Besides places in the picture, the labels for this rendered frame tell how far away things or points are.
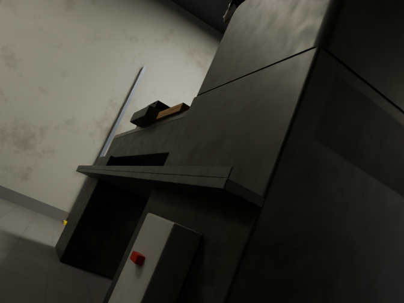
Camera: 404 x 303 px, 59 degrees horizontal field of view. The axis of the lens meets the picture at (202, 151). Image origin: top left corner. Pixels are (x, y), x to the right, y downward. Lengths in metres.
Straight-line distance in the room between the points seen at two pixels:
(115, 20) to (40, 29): 0.87
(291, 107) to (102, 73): 3.99
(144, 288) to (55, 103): 3.84
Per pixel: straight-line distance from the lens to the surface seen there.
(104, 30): 4.77
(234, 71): 1.06
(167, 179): 0.86
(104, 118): 4.47
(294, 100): 0.72
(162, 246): 0.74
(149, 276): 0.75
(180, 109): 1.47
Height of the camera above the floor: 0.43
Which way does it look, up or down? 13 degrees up
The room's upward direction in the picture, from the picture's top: 23 degrees clockwise
